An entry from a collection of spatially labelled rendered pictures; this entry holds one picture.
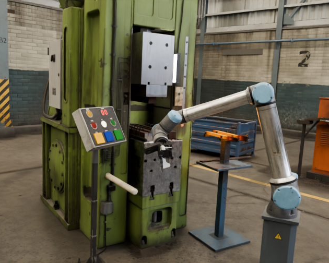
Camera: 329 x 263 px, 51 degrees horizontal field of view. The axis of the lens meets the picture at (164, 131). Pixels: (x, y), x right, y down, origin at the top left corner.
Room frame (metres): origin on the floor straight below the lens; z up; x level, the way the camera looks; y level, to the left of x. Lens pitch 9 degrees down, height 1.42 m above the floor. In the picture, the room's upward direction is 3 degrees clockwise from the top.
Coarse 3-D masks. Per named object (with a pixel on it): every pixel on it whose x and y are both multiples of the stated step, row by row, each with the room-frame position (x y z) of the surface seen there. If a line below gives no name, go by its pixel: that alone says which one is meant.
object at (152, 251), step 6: (132, 246) 2.73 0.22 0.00; (156, 246) 2.74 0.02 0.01; (162, 246) 2.75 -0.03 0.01; (168, 246) 2.76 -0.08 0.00; (174, 246) 2.77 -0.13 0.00; (132, 252) 2.64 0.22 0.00; (138, 252) 2.64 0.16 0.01; (144, 252) 2.64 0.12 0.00; (150, 252) 2.65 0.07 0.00; (156, 252) 2.66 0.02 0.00; (162, 252) 2.66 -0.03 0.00; (138, 258) 2.55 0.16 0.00
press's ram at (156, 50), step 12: (144, 36) 2.71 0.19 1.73; (156, 36) 2.77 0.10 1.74; (168, 36) 2.83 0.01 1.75; (132, 48) 2.83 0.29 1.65; (144, 48) 2.71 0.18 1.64; (156, 48) 2.77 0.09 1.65; (168, 48) 2.84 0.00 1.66; (132, 60) 2.82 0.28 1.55; (144, 60) 2.71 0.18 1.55; (156, 60) 2.77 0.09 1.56; (168, 60) 2.84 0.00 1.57; (132, 72) 2.82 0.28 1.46; (144, 72) 2.71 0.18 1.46; (156, 72) 2.78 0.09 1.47; (168, 72) 2.84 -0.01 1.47; (144, 84) 2.72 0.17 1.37; (156, 84) 2.78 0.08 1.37; (168, 84) 2.85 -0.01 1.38
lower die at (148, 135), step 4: (132, 124) 3.09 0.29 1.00; (140, 124) 3.15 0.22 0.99; (132, 128) 2.94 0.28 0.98; (140, 128) 2.90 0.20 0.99; (144, 128) 2.91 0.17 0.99; (148, 128) 2.86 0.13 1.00; (132, 132) 2.89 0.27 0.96; (140, 132) 2.78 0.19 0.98; (144, 132) 2.77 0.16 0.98; (148, 132) 2.76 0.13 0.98; (140, 136) 2.77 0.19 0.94; (144, 136) 2.73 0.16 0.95; (148, 136) 2.75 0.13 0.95; (148, 140) 2.75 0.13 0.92
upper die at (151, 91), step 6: (132, 84) 2.91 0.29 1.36; (132, 90) 2.91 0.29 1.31; (138, 90) 2.82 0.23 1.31; (144, 90) 2.75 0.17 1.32; (150, 90) 2.75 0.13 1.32; (156, 90) 2.78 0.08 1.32; (162, 90) 2.81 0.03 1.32; (144, 96) 2.75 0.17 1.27; (150, 96) 2.75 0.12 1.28; (156, 96) 2.78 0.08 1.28; (162, 96) 2.82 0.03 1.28
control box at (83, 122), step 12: (84, 108) 2.28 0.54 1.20; (96, 108) 2.38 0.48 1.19; (108, 108) 2.48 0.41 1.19; (84, 120) 2.22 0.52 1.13; (96, 120) 2.31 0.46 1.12; (108, 120) 2.41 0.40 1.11; (84, 132) 2.22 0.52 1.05; (96, 132) 2.25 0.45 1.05; (84, 144) 2.22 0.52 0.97; (96, 144) 2.20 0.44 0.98; (108, 144) 2.29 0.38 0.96
